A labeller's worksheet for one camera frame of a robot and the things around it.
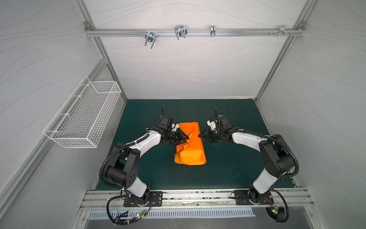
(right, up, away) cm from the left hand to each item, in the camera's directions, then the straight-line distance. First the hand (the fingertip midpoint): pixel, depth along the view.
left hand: (187, 139), depth 84 cm
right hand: (+8, +1, +6) cm, 10 cm away
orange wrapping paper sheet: (+2, -8, 0) cm, 8 cm away
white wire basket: (-52, +13, -15) cm, 55 cm away
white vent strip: (-8, -34, -14) cm, 38 cm away
